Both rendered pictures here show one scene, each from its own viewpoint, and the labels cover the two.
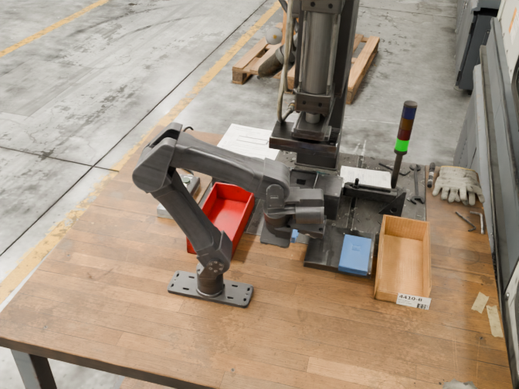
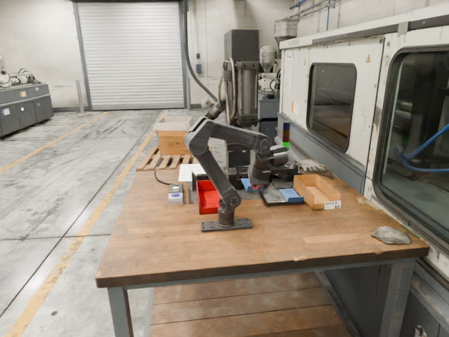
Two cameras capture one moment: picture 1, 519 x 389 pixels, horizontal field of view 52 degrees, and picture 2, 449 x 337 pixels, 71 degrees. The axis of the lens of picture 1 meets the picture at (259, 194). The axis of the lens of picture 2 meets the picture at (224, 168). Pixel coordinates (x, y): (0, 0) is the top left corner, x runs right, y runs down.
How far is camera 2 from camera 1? 60 cm
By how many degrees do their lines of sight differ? 24
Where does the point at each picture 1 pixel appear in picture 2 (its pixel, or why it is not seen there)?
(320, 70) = (251, 101)
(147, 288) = (188, 233)
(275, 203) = (265, 150)
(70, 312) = (148, 254)
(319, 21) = (248, 74)
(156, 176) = (202, 142)
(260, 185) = (257, 141)
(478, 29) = (262, 129)
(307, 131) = not seen: hidden behind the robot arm
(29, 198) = (20, 265)
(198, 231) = (223, 180)
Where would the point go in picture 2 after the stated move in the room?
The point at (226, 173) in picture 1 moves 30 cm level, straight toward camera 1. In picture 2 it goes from (238, 137) to (288, 160)
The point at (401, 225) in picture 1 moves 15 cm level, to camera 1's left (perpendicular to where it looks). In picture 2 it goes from (304, 179) to (277, 184)
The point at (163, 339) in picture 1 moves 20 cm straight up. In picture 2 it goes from (217, 251) to (216, 198)
